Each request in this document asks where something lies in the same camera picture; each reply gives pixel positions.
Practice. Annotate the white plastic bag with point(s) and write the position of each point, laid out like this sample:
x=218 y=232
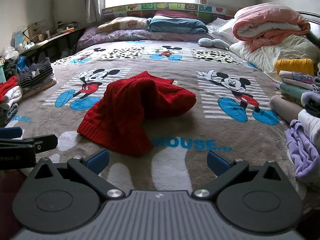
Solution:
x=10 y=52

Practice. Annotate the white folded garment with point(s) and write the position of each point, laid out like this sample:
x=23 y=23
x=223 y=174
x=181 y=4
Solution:
x=13 y=96

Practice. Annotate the yellow knit sweater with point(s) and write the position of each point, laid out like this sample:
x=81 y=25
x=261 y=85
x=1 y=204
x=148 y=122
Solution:
x=292 y=66

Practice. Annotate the pink quilt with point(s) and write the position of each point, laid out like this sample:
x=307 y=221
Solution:
x=262 y=15

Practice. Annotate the stack of folded clothes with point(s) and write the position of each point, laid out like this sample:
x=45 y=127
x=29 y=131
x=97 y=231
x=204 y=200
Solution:
x=300 y=76

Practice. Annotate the beige rolled blanket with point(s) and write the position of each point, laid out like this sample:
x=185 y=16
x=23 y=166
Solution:
x=282 y=107

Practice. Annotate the mint green folded cloth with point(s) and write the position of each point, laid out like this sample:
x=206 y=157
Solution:
x=292 y=90

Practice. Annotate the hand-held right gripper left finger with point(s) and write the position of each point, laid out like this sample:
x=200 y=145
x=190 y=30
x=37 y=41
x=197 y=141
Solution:
x=98 y=161

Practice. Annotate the dark wooden bed board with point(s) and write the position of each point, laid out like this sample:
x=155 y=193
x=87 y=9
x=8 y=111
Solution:
x=313 y=23

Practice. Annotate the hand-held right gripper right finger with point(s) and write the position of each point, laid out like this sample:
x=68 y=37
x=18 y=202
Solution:
x=217 y=163

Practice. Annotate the red knit sweater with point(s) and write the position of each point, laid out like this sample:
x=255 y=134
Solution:
x=120 y=110

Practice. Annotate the green box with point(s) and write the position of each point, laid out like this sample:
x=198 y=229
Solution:
x=2 y=73

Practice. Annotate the dark red cloth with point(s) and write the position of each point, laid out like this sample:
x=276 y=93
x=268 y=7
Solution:
x=10 y=187

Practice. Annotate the colourful printed headboard mat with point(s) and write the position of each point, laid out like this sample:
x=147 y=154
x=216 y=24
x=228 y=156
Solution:
x=140 y=7

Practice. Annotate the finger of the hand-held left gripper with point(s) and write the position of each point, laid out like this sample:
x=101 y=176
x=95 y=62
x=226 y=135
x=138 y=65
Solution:
x=11 y=133
x=46 y=142

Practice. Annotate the white curtain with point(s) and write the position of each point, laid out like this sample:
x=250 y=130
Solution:
x=95 y=0

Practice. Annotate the purple quilt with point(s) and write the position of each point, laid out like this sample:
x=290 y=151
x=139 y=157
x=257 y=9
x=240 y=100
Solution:
x=112 y=36

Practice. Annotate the floral pillow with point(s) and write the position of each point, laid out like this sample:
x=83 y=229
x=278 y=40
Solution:
x=120 y=23

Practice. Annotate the cream white duvet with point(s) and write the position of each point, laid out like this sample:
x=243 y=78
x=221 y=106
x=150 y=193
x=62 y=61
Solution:
x=275 y=47

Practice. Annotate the dark red pillow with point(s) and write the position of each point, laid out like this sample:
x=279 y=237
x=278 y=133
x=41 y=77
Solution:
x=175 y=13

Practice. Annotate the dark folded clothes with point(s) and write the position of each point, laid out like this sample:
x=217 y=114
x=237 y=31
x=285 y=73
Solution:
x=8 y=113

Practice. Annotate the cartoon mouse printed blanket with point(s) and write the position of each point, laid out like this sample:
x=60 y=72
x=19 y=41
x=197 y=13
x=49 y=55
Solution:
x=200 y=130

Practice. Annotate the red folded cloth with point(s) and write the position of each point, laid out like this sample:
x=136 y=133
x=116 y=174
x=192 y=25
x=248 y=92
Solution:
x=8 y=87

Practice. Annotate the blue folded blanket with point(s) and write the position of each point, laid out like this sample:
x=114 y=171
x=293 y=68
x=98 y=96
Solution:
x=175 y=26

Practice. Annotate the dark grey garment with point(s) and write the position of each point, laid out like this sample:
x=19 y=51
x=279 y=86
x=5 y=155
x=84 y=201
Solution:
x=312 y=102

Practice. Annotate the blue plastic bag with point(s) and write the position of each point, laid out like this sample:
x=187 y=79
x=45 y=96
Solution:
x=23 y=63

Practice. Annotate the light blue plush toy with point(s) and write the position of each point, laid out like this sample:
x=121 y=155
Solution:
x=207 y=42

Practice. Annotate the lavender garment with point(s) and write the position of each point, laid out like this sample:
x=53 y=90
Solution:
x=302 y=150

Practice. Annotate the black striped folded clothes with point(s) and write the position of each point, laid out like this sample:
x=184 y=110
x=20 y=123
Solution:
x=37 y=73

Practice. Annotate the dark side table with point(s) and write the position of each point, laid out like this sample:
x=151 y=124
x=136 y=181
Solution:
x=50 y=45

